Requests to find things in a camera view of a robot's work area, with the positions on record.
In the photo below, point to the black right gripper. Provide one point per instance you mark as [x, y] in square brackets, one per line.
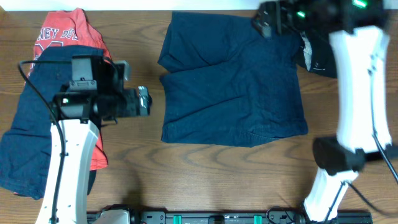
[265, 22]

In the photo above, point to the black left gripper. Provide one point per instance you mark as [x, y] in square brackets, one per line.
[137, 101]

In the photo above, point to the navy blue shorts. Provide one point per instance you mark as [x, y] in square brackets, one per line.
[228, 85]

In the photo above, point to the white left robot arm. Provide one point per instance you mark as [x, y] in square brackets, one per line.
[94, 94]

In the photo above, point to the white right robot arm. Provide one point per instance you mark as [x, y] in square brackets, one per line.
[358, 36]

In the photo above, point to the folded black shorts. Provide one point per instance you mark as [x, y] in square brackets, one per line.
[315, 55]

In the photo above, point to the red printed t-shirt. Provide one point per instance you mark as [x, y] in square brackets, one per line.
[61, 29]

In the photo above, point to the navy shorts on pile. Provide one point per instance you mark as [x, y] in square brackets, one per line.
[26, 147]

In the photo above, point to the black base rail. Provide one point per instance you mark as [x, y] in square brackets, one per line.
[277, 216]

